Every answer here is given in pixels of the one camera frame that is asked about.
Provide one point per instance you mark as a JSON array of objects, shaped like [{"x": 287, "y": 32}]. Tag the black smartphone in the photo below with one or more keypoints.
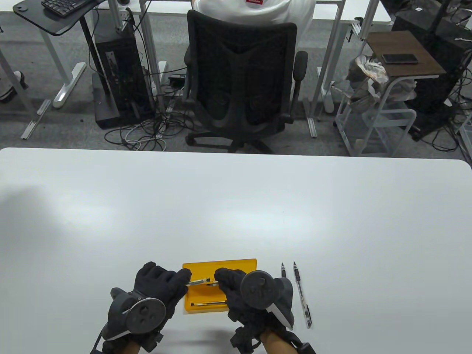
[{"x": 400, "y": 59}]

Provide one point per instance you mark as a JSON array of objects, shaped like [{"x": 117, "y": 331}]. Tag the black mesh office chair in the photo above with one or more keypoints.
[{"x": 236, "y": 114}]

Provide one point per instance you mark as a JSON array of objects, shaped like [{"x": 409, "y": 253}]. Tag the person's right forearm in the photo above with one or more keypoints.
[{"x": 278, "y": 346}]

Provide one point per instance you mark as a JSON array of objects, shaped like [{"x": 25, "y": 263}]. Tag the black equipment rack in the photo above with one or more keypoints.
[{"x": 442, "y": 55}]

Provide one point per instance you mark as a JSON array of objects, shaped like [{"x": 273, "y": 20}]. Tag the orange plastic pen case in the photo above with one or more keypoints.
[{"x": 206, "y": 294}]

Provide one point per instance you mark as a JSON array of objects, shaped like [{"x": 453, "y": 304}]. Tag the black keyboard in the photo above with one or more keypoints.
[{"x": 62, "y": 5}]

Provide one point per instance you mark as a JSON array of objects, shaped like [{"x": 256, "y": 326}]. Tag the grey hand controller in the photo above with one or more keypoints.
[
  {"x": 258, "y": 289},
  {"x": 145, "y": 315}
]

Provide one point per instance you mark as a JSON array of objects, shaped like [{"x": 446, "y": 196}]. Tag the white metal cart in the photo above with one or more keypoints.
[{"x": 410, "y": 117}]

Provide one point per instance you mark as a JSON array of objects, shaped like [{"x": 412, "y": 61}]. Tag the brown top side table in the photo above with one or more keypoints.
[{"x": 405, "y": 51}]

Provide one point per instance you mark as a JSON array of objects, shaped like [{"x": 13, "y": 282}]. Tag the person's left forearm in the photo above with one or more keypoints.
[{"x": 129, "y": 348}]

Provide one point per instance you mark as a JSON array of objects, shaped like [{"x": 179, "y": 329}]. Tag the person's left hand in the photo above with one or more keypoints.
[{"x": 158, "y": 284}]

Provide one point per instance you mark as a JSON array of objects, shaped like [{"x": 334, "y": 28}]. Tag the white desk with metal legs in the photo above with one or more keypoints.
[
  {"x": 68, "y": 84},
  {"x": 379, "y": 16}
]

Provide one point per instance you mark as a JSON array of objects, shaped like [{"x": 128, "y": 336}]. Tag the person's right hand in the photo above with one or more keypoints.
[{"x": 230, "y": 291}]

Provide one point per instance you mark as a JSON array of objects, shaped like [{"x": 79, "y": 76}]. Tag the grey right hand controller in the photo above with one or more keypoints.
[{"x": 258, "y": 289}]

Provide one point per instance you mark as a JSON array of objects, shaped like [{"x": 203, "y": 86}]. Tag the grey left hand controller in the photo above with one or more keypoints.
[{"x": 145, "y": 315}]

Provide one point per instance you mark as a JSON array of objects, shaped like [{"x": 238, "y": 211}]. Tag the black computer tower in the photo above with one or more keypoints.
[{"x": 121, "y": 62}]

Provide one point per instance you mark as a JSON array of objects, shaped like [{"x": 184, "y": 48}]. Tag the crumpled plastic bags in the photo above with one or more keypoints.
[{"x": 370, "y": 70}]

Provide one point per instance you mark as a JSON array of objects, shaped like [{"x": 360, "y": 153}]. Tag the clear black gel pen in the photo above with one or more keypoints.
[
  {"x": 283, "y": 271},
  {"x": 302, "y": 295},
  {"x": 199, "y": 283},
  {"x": 208, "y": 303}
]

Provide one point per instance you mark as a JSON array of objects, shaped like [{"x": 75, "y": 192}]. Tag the silver aluminium post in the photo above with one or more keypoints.
[{"x": 115, "y": 14}]

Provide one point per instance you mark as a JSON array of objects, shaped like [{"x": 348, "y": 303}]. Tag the black standing desk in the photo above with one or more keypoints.
[{"x": 37, "y": 18}]

